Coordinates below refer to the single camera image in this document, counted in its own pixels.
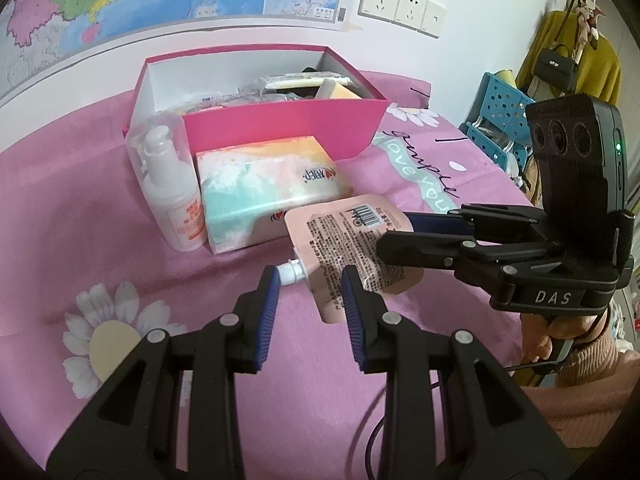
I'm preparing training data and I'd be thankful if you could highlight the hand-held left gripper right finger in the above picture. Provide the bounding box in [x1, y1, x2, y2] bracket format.
[340, 265, 573, 480]

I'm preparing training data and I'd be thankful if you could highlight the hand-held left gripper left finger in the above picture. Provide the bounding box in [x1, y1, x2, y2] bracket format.
[46, 265, 281, 480]

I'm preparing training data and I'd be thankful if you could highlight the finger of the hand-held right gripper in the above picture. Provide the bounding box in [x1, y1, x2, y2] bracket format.
[405, 203, 547, 242]
[376, 230, 562, 287]

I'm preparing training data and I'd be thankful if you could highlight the pink spout pouch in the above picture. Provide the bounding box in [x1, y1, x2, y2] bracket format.
[274, 192, 425, 325]

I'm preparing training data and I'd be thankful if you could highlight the pale yellow sponge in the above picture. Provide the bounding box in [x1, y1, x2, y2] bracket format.
[315, 79, 362, 102]

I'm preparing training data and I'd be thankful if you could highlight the pink cardboard box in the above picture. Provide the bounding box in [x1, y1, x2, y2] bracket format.
[122, 45, 390, 161]

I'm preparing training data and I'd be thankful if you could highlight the clear cotton swab pack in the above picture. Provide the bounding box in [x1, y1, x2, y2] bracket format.
[257, 71, 351, 93]

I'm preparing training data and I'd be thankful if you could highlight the floral printed packet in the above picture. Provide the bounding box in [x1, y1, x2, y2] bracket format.
[167, 91, 226, 112]

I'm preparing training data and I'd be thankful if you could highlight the person's right forearm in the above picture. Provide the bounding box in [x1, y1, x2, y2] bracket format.
[520, 320, 640, 448]

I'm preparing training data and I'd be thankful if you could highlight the person's right hand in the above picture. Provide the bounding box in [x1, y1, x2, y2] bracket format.
[517, 312, 608, 367]

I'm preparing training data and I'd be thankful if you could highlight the mustard yellow sweater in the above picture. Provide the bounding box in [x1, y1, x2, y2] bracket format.
[515, 10, 623, 106]

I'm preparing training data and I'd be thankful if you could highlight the black handbag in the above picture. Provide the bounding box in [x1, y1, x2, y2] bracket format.
[532, 44, 581, 95]

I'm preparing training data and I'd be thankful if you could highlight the blue perforated plastic rack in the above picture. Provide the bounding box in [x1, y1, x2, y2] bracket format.
[460, 72, 538, 181]

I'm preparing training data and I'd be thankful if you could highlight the pink printed bedsheet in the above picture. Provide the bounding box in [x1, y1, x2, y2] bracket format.
[0, 70, 556, 480]

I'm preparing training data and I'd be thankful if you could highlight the pastel tissue pack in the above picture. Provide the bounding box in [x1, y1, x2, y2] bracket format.
[194, 135, 353, 256]

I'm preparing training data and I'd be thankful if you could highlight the hanging ornament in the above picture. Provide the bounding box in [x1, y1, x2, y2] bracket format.
[572, 0, 603, 61]

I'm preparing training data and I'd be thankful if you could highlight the white lotion pump bottle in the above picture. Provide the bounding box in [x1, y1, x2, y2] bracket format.
[125, 114, 207, 253]

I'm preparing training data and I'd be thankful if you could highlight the black cable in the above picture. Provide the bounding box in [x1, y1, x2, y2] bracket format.
[362, 382, 443, 480]

